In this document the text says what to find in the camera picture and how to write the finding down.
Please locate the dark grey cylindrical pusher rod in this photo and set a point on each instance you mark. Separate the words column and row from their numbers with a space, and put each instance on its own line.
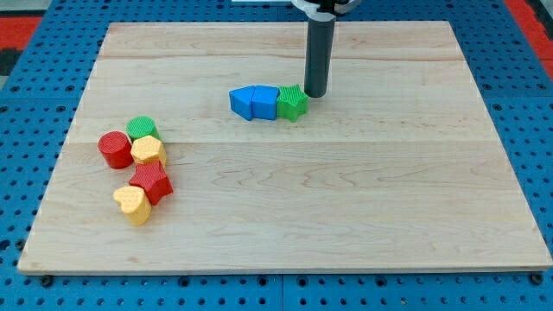
column 320, row 38

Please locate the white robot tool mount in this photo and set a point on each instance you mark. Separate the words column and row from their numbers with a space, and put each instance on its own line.
column 325, row 10

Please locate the green star block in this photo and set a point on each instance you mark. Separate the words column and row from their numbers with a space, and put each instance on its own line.
column 292, row 102

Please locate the light wooden board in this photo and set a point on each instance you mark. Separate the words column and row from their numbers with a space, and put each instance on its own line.
column 397, row 169

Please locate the red star block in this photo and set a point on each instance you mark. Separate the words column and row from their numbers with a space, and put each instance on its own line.
column 153, row 180

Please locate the blue pentagon block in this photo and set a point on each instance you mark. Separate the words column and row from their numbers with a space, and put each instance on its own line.
column 264, row 105

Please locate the blue wedge block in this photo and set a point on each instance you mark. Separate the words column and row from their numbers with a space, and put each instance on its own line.
column 241, row 101

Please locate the green cylinder block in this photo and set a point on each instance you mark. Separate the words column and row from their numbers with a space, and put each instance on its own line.
column 141, row 126

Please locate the yellow hexagon block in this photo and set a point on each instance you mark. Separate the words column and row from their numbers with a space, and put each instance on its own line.
column 148, row 149

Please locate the red cylinder block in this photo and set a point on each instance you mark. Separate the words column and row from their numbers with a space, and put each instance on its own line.
column 115, row 147

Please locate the yellow heart block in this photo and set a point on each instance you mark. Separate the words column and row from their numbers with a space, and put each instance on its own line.
column 133, row 203

